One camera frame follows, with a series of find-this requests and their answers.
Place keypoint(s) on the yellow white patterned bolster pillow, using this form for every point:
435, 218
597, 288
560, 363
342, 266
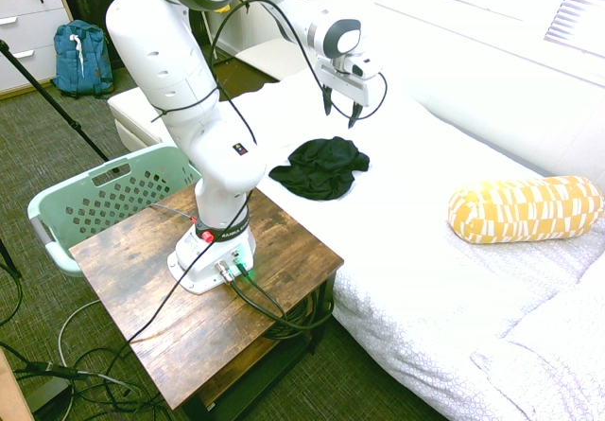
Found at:
524, 210

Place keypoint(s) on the blue backpack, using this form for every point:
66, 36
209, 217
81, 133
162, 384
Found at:
82, 61

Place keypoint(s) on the light wooden furniture corner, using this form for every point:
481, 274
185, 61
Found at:
12, 392

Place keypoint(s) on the white bed with duvet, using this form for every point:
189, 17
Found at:
425, 274

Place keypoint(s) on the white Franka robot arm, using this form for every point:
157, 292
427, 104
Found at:
189, 109

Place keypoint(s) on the white cushioned bench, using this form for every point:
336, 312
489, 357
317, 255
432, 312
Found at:
137, 118

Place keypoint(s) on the black garment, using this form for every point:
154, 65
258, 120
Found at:
321, 170

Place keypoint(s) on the black tripod leg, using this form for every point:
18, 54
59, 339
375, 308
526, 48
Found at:
52, 104

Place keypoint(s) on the white drawer dresser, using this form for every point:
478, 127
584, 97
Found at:
28, 23

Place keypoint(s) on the white crumpled blanket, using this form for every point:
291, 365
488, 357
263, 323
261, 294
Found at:
553, 359

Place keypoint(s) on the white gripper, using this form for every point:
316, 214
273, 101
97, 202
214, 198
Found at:
345, 87

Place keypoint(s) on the window blinds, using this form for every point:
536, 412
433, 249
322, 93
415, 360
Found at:
579, 9

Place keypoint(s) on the rustic wooden side table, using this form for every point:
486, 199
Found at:
212, 336

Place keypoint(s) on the mint green laundry basket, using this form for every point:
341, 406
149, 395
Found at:
61, 208

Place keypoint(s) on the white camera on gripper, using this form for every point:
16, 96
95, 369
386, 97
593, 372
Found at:
361, 67

